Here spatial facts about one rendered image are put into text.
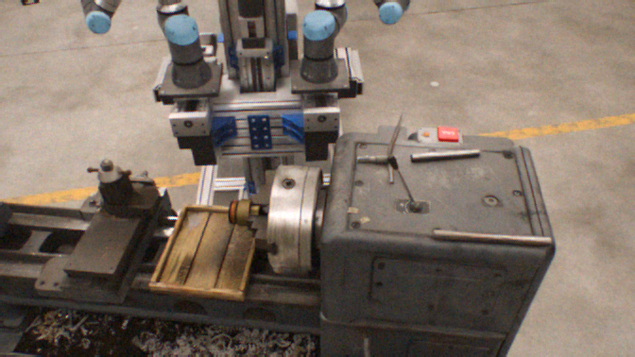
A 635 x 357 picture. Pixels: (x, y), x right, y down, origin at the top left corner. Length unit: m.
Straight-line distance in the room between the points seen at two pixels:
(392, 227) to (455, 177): 0.27
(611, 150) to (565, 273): 1.18
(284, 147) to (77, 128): 2.18
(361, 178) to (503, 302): 0.52
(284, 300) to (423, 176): 0.58
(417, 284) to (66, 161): 2.83
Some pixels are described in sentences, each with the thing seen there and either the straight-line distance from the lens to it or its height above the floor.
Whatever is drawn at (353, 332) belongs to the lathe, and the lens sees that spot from 1.70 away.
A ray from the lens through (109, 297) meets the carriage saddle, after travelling 1.78.
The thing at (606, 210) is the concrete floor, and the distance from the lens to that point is 3.50.
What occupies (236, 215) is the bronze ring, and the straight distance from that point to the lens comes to 1.60.
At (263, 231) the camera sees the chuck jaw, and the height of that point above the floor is 1.12.
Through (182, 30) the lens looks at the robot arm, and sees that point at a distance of 1.97.
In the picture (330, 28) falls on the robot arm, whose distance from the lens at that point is 1.94.
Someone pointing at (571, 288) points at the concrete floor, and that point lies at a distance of 3.02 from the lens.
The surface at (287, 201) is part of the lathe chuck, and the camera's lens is 1.45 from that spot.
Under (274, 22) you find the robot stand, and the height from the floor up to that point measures 1.32.
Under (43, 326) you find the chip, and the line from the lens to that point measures 2.21.
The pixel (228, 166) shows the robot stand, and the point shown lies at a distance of 3.11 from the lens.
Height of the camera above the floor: 2.26
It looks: 43 degrees down
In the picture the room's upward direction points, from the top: 1 degrees counter-clockwise
